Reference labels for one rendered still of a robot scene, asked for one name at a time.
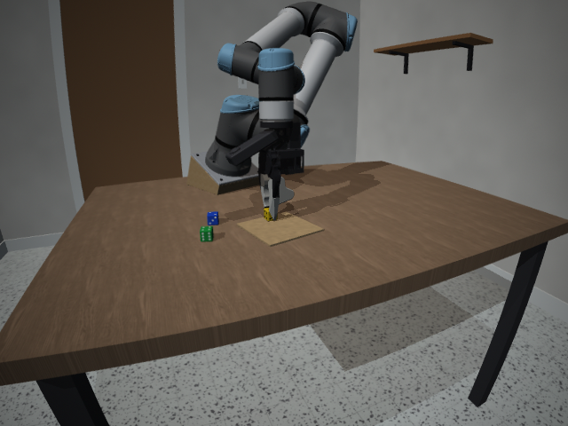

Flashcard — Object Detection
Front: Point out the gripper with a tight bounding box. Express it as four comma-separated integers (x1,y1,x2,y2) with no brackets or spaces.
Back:
258,121,304,221

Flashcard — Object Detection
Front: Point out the green die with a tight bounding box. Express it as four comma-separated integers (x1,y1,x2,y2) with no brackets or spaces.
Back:
200,226,214,242

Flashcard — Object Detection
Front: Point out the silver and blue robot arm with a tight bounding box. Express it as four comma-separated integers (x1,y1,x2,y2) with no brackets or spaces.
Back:
205,2,358,177

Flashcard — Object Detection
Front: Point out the tan flat mat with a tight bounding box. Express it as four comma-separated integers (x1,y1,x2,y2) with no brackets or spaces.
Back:
237,212,324,247

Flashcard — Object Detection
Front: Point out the blue die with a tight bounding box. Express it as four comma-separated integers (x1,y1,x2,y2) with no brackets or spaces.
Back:
207,211,219,225

